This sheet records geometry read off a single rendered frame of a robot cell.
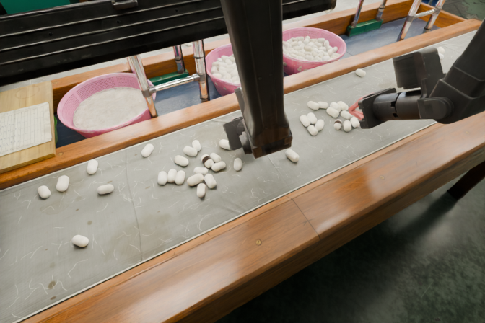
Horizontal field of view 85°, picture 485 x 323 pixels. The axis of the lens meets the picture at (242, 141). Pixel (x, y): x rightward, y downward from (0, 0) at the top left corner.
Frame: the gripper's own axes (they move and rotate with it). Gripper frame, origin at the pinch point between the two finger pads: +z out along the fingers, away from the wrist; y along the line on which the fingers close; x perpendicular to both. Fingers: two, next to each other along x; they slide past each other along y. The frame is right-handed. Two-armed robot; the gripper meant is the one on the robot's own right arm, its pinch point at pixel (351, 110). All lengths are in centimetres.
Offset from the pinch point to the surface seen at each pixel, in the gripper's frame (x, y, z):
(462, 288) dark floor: 93, -48, 17
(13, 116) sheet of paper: -26, 77, 34
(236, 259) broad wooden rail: 14.8, 41.5, -10.0
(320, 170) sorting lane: 10.4, 14.3, -1.0
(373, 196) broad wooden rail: 16.2, 10.4, -11.4
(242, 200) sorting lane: 9.3, 34.2, 0.1
